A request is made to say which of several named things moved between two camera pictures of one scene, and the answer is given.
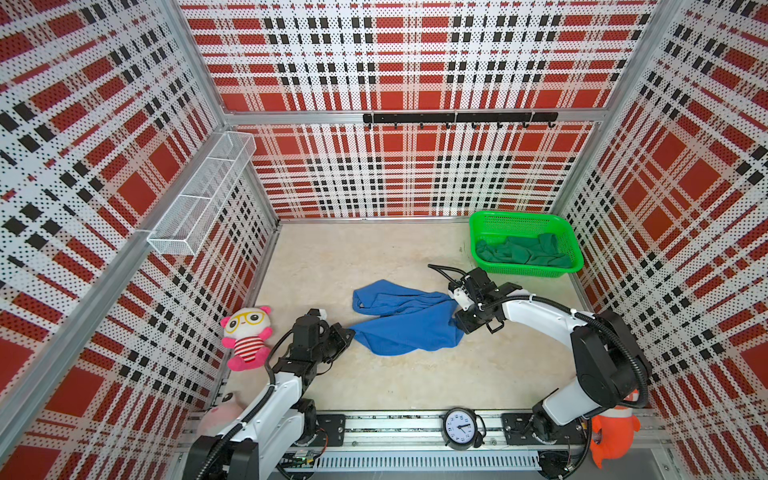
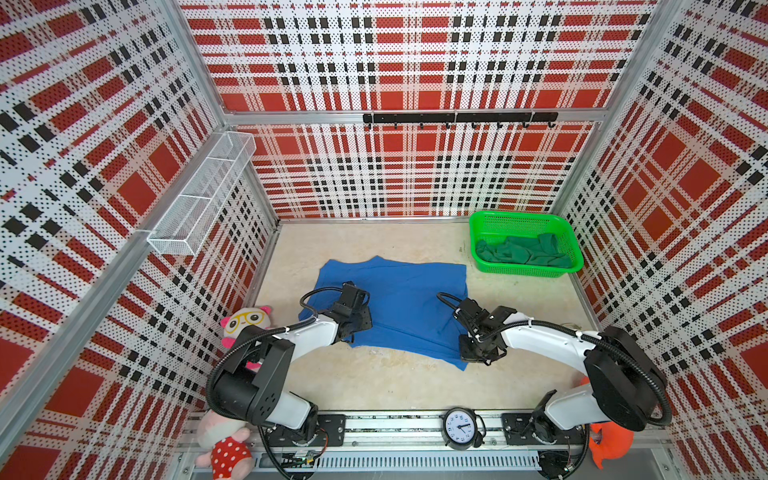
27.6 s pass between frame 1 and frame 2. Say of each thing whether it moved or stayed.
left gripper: moved
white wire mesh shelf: stayed
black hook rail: stayed
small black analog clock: stayed
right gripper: moved
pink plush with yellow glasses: stayed
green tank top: stayed
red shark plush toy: stayed
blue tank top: moved
